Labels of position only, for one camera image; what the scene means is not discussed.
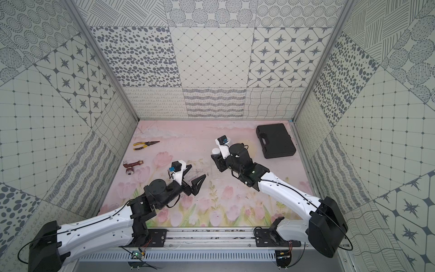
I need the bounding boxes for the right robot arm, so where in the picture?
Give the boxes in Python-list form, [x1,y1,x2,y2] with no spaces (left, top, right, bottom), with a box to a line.
[211,143,348,258]

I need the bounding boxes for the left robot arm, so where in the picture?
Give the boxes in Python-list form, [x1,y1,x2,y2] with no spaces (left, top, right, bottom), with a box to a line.
[27,161,206,272]

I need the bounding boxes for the floral pink table mat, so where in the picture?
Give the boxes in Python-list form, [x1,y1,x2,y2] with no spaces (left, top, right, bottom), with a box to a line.
[100,120,313,227]

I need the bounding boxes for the black plastic tool case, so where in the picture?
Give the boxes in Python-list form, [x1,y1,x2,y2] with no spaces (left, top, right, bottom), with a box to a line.
[256,123,296,159]

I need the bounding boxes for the left controller board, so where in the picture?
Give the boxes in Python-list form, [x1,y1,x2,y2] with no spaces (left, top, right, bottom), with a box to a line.
[128,251,146,269]

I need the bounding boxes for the controller board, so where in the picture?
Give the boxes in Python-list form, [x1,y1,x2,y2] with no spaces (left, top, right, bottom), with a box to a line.
[275,250,292,269]
[128,251,146,269]

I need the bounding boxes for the right controller board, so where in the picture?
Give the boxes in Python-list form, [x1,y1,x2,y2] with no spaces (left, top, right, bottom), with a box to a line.
[275,250,292,269]

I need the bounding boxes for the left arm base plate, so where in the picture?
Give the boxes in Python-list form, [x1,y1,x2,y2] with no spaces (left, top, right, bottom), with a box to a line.
[128,228,168,248]

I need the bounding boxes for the yellow handled pliers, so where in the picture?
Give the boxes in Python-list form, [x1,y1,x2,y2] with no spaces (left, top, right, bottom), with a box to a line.
[133,141,159,151]

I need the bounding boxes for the aluminium mounting rail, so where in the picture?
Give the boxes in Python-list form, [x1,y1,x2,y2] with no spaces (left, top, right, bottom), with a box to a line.
[71,226,351,251]

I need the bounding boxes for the white slotted cable duct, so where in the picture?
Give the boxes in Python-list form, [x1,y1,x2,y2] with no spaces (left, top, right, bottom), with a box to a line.
[80,249,276,262]

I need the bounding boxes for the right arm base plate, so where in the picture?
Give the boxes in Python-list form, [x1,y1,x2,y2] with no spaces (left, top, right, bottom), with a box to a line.
[253,227,302,248]

